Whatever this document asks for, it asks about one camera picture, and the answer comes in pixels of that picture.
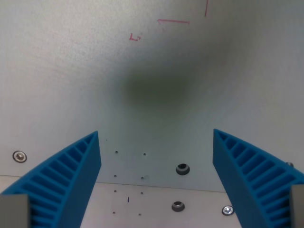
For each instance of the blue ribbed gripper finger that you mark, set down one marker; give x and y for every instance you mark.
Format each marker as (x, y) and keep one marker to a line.
(71, 173)
(242, 175)

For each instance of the silver washer head screw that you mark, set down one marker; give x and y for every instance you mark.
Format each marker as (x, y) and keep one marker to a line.
(19, 156)
(228, 210)

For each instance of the dark threaded insert nut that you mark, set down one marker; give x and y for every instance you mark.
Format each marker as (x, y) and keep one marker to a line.
(182, 169)
(178, 206)

